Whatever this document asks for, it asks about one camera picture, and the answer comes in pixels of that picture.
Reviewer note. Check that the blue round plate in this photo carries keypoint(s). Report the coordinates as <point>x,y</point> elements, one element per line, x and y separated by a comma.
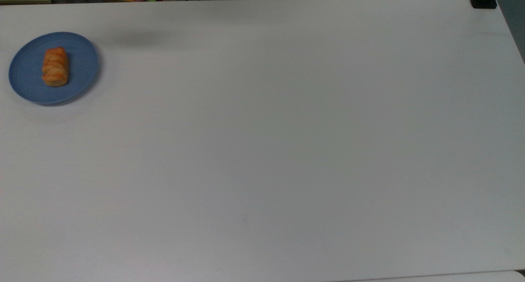
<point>24,74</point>

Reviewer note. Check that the orange glazed bread roll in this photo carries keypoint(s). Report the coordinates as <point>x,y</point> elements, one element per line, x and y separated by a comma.
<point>55,66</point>

